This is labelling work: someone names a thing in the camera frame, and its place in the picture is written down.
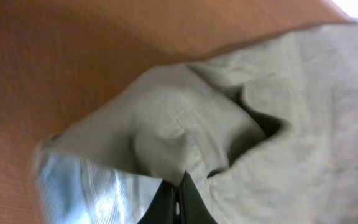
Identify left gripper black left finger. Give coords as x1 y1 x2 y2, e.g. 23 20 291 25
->
138 180 178 224

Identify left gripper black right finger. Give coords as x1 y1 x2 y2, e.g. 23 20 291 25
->
178 172 216 224

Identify khaki shorts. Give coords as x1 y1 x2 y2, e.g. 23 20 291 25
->
35 22 358 223

